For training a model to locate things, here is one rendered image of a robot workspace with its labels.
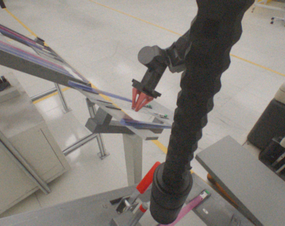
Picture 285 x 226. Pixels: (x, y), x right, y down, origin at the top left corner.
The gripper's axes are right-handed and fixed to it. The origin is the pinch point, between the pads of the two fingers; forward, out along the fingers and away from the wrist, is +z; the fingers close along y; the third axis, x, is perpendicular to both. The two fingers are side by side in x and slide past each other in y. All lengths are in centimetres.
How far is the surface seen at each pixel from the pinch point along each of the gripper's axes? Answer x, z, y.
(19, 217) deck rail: -44.0, 9.0, 20.1
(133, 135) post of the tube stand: 4.7, 10.3, 2.1
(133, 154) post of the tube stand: 10.9, 18.7, 3.4
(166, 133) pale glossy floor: 111, 23, -22
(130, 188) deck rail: -23.4, 10.0, 21.9
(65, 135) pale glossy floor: 61, 71, -91
